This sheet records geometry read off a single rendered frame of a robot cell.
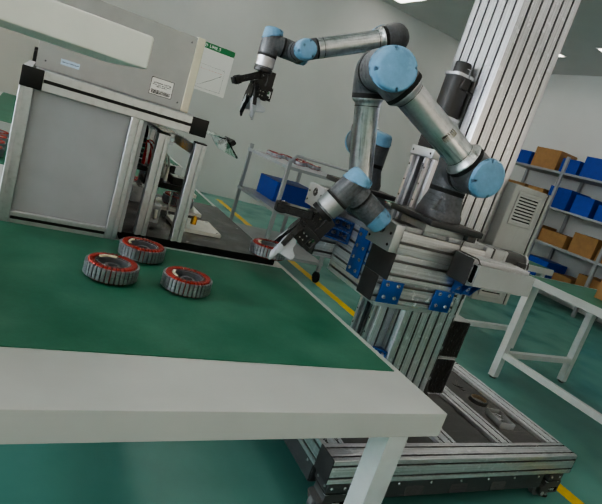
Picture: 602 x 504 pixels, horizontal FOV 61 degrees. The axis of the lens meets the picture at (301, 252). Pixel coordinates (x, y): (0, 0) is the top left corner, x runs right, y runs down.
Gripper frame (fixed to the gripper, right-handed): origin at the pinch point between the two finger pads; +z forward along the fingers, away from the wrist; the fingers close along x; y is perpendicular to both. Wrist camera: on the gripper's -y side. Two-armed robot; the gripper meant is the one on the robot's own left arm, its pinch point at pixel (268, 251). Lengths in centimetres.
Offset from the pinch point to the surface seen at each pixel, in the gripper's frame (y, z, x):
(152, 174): -37.1, 6.6, -8.2
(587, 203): 320, -260, 527
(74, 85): -62, 2, -19
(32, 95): -66, 10, -22
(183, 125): -40.5, -8.3, -7.8
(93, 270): -28, 20, -44
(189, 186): -28.6, 2.8, -3.1
